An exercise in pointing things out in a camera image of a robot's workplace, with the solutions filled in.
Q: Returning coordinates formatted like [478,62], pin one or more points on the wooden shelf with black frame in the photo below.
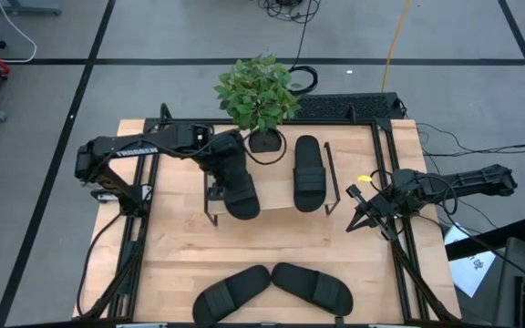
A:
[276,191]

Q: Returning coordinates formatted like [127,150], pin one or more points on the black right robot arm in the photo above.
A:
[472,180]

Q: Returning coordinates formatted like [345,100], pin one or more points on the black perforated box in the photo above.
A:
[344,107]

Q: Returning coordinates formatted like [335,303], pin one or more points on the green leafy plant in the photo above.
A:
[255,95]

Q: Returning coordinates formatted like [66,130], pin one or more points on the black plant pot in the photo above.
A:
[264,142]

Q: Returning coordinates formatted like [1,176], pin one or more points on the black metal rig frame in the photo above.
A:
[335,122]

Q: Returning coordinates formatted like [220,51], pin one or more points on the grey laptop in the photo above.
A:
[508,273]

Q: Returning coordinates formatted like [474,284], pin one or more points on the black bar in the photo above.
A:
[486,239]

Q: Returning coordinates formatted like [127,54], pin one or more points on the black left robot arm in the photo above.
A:
[135,148]

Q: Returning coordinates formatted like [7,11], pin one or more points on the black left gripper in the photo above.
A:
[230,157]

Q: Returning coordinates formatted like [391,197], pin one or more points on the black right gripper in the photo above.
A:
[383,207]

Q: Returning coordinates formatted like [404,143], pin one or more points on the white paper sheet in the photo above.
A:
[472,269]

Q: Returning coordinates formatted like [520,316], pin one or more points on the grey table foot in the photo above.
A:
[21,7]

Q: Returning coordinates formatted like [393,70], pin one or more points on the black slide sandal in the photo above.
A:
[242,205]
[309,155]
[299,278]
[244,282]

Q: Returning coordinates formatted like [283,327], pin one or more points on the yellow tag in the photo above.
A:
[364,178]

